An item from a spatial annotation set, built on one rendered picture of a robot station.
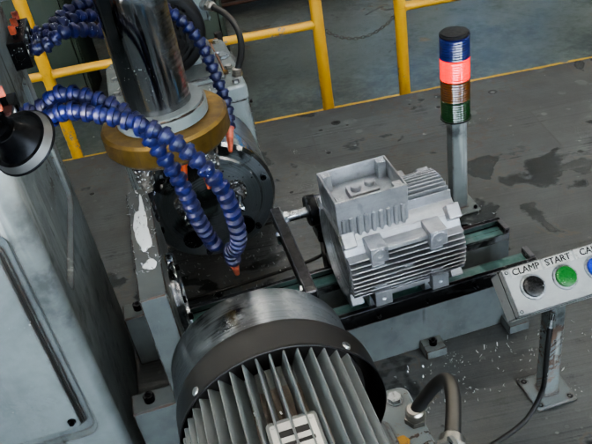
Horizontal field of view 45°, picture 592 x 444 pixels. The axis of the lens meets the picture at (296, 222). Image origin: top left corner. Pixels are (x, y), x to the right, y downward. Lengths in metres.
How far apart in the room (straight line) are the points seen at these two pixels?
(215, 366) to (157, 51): 0.49
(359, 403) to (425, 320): 0.75
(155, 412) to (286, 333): 0.62
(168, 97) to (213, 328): 0.31
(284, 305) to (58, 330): 0.30
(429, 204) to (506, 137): 0.77
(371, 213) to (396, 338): 0.27
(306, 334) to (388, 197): 0.57
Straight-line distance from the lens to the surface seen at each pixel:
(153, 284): 1.02
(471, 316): 1.33
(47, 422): 1.10
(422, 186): 1.19
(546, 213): 1.65
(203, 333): 0.92
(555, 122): 1.99
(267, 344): 0.57
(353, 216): 1.12
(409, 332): 1.29
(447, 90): 1.49
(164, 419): 1.19
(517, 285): 1.05
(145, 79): 0.96
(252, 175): 1.34
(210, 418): 0.58
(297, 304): 0.92
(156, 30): 0.94
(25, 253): 0.92
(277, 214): 1.30
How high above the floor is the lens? 1.77
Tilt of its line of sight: 35 degrees down
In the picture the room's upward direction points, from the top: 10 degrees counter-clockwise
